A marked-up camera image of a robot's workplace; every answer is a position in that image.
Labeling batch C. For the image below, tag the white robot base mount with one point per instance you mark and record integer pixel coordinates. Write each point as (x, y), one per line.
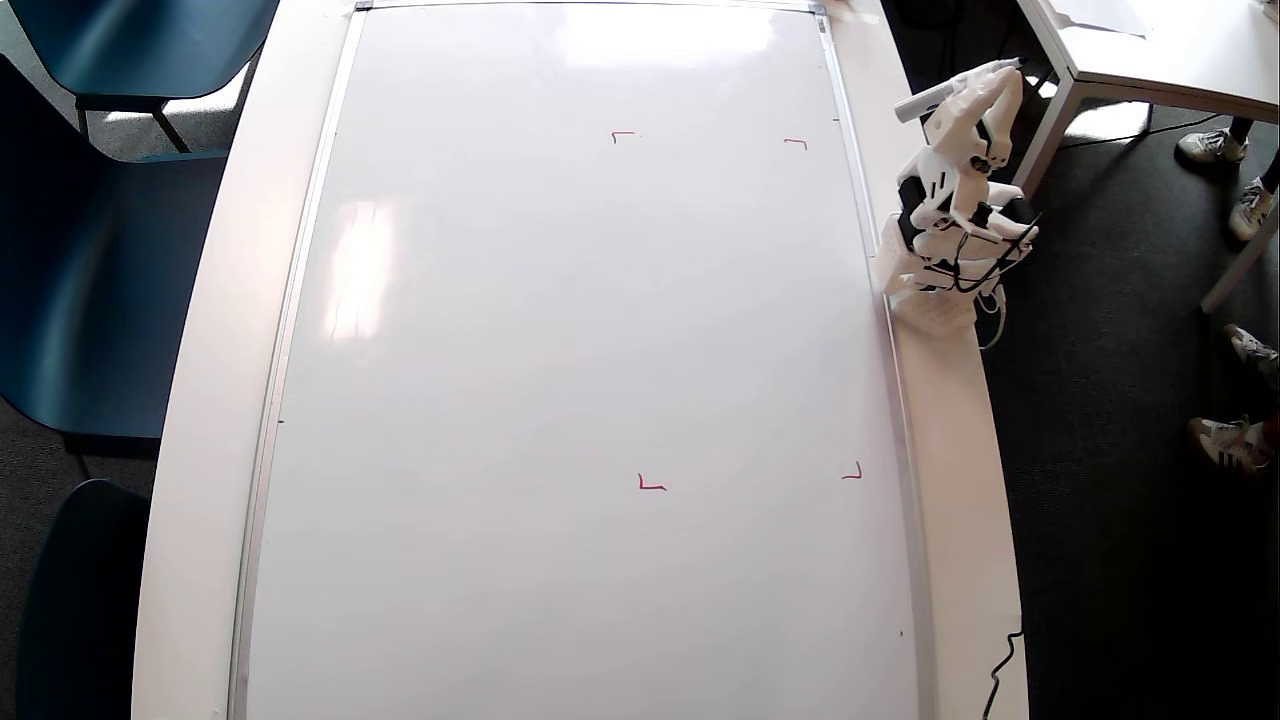
(935, 310)

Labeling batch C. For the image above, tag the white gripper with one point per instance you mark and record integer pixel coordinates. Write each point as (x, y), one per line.
(962, 92)

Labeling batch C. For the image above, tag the white marker pen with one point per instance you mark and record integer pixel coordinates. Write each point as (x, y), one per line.
(940, 98)

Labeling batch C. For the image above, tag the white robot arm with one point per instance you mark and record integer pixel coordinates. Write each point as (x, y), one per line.
(990, 243)

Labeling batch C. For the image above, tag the large blue chair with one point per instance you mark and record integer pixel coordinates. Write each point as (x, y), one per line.
(90, 280)

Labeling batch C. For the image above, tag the white side table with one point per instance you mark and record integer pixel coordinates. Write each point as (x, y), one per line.
(1200, 60)

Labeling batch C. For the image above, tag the large white whiteboard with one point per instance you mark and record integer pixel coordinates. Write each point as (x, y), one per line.
(550, 350)

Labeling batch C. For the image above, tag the blue chair with metal legs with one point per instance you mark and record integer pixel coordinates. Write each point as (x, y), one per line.
(140, 45)

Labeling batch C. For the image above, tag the black trouser leg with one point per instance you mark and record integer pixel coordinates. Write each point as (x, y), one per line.
(1272, 172)
(1241, 130)

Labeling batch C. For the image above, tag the dark blue round chair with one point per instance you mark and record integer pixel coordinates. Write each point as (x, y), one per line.
(85, 610)

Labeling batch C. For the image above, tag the white sneaker with black stripes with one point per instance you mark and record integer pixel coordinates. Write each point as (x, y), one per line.
(1230, 445)

